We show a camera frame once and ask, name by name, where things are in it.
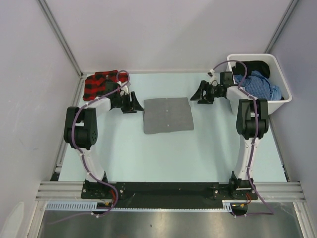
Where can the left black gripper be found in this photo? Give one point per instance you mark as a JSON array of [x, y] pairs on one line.
[[132, 106]]

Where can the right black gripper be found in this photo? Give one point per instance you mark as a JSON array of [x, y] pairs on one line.
[[198, 95]]

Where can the grey long sleeve shirt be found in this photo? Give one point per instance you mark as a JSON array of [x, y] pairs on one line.
[[166, 115]]

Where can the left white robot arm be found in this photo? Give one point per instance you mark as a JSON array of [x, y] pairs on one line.
[[81, 126]]

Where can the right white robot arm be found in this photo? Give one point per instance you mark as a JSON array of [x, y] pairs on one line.
[[251, 125]]

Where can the white plastic bin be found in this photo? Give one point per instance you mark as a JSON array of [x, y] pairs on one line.
[[276, 76]]

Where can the red black plaid shirt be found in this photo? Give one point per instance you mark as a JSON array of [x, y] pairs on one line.
[[95, 85]]

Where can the black shirt in bin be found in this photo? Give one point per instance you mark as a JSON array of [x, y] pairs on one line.
[[255, 65]]

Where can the blue checked shirt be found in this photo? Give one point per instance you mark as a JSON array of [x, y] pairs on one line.
[[257, 85]]

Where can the light blue shirt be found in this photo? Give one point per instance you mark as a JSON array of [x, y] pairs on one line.
[[275, 93]]

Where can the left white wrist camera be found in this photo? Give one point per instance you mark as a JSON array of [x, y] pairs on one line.
[[124, 87]]

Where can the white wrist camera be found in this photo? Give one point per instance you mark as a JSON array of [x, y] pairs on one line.
[[124, 87], [213, 78]]

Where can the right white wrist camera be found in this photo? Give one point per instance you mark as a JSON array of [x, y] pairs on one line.
[[213, 78]]

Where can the white slotted cable duct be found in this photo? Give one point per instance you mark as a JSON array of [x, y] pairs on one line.
[[101, 207]]

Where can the aluminium frame rail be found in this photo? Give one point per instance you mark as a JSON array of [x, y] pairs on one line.
[[269, 191]]

